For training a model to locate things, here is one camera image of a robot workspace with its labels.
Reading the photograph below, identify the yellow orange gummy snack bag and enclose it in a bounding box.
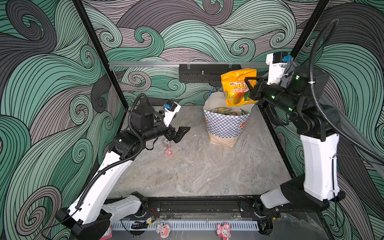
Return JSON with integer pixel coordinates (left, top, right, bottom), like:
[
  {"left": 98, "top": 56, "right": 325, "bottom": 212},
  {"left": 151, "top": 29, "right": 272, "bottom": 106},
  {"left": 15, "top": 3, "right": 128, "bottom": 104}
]
[{"left": 221, "top": 68, "right": 258, "bottom": 107}]

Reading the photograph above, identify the green Spring Tea candy bag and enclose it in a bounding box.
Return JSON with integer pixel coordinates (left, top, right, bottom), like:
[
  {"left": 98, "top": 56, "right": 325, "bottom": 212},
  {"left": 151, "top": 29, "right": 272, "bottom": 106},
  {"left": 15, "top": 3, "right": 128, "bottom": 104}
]
[{"left": 211, "top": 108, "right": 249, "bottom": 116}]

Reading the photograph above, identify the checkered paper bag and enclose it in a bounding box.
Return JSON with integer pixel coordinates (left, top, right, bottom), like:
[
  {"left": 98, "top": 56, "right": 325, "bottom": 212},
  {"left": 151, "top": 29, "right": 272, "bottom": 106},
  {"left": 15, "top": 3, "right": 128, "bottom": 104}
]
[{"left": 203, "top": 92, "right": 255, "bottom": 148}]

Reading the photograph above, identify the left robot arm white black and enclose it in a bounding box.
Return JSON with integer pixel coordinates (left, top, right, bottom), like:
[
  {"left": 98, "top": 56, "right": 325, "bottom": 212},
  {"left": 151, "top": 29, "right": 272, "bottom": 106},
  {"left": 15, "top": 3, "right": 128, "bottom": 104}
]
[{"left": 56, "top": 101, "right": 190, "bottom": 240}]

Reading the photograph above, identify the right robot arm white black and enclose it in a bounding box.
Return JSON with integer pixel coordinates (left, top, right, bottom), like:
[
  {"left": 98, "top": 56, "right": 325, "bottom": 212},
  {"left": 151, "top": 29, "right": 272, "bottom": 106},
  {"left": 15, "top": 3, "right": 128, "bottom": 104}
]
[{"left": 244, "top": 65, "right": 346, "bottom": 211}]

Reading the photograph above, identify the small pink candy toy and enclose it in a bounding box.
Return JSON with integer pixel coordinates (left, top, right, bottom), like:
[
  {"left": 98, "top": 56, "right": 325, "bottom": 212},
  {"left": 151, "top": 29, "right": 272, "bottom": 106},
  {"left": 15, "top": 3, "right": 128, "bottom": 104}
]
[{"left": 164, "top": 139, "right": 173, "bottom": 156}]

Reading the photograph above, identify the pink pig figurine middle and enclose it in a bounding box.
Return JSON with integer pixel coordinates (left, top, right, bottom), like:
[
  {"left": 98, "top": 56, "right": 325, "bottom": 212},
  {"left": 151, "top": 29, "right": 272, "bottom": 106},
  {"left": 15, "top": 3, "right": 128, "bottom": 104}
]
[{"left": 156, "top": 223, "right": 171, "bottom": 239}]

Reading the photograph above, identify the pink pig figurine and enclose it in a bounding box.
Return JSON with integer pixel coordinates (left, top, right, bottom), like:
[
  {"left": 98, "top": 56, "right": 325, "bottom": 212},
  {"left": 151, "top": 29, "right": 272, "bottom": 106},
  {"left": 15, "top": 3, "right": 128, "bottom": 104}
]
[
  {"left": 156, "top": 223, "right": 171, "bottom": 239},
  {"left": 217, "top": 223, "right": 232, "bottom": 240}
]

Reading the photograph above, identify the pink pig figurine right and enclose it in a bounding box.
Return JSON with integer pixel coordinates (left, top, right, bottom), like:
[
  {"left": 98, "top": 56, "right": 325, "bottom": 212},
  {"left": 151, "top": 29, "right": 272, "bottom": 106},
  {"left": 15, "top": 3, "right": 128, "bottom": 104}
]
[{"left": 217, "top": 223, "right": 232, "bottom": 240}]

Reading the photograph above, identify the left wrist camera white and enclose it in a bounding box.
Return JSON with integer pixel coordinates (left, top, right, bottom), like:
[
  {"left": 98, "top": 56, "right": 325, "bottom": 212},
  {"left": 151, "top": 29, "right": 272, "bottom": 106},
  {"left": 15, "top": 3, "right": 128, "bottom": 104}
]
[{"left": 163, "top": 100, "right": 181, "bottom": 127}]

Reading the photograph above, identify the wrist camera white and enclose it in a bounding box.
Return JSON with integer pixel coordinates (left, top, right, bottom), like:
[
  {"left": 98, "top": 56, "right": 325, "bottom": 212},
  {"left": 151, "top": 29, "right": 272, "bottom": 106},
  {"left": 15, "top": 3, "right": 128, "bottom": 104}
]
[
  {"left": 163, "top": 100, "right": 181, "bottom": 127},
  {"left": 266, "top": 52, "right": 292, "bottom": 85}
]

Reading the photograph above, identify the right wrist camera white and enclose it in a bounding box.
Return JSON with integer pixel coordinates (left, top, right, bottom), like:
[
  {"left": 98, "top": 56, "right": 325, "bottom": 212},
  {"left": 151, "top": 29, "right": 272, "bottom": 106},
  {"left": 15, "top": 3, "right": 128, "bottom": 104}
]
[{"left": 266, "top": 52, "right": 292, "bottom": 85}]

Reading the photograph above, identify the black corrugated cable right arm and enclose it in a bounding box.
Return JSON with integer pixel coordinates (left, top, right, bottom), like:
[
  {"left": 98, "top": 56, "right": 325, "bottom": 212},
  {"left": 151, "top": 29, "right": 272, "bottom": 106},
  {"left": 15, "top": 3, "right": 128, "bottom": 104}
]
[{"left": 308, "top": 18, "right": 384, "bottom": 165}]

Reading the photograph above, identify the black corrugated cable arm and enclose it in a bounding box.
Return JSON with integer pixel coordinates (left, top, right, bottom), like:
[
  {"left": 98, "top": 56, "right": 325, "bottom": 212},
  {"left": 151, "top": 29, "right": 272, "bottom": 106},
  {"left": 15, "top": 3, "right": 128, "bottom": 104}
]
[
  {"left": 308, "top": 18, "right": 384, "bottom": 165},
  {"left": 74, "top": 92, "right": 152, "bottom": 211}
]

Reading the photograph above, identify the black perforated wall tray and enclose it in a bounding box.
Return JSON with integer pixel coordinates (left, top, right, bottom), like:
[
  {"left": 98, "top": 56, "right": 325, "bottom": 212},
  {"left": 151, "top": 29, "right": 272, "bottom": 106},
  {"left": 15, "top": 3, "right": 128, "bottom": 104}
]
[{"left": 179, "top": 65, "right": 242, "bottom": 87}]

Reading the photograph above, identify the aluminium rail back wall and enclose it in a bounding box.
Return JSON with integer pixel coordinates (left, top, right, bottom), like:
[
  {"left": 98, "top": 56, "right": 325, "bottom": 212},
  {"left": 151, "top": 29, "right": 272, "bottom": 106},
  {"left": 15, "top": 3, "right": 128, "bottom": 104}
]
[{"left": 108, "top": 61, "right": 268, "bottom": 68}]

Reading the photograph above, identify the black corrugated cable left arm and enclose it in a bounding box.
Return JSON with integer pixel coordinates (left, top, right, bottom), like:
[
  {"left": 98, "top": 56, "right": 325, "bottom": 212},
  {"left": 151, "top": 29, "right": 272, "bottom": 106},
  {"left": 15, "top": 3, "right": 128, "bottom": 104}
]
[{"left": 74, "top": 92, "right": 152, "bottom": 211}]

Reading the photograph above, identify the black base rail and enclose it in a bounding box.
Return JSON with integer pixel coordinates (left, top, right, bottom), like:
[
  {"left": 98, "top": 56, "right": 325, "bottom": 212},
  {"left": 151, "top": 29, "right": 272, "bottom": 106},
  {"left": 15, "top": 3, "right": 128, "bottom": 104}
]
[{"left": 104, "top": 195, "right": 301, "bottom": 220}]

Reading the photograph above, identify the white slotted cable duct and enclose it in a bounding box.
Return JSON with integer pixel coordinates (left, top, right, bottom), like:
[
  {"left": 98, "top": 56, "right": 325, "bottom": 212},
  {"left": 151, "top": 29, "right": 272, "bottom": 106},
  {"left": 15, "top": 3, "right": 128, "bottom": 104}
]
[{"left": 112, "top": 220, "right": 260, "bottom": 232}]

